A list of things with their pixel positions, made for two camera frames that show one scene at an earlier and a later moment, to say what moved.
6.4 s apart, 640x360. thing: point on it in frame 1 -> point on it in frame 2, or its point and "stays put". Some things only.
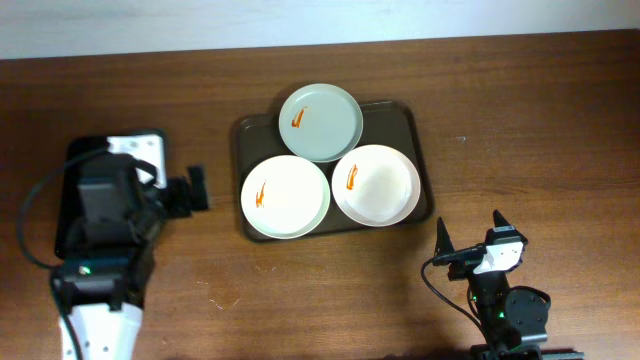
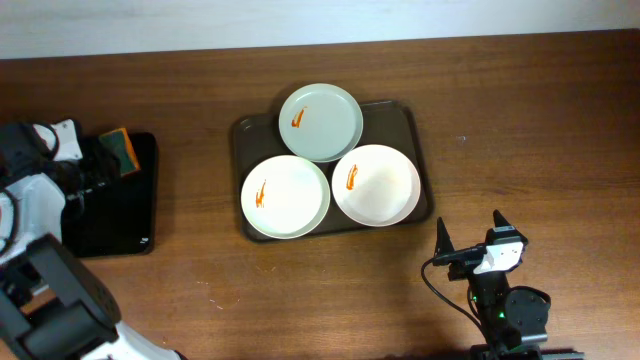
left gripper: (181, 195) -> (101, 167)
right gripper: (465, 255) stays put
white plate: (285, 196) stays put
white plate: (376, 185) stays put
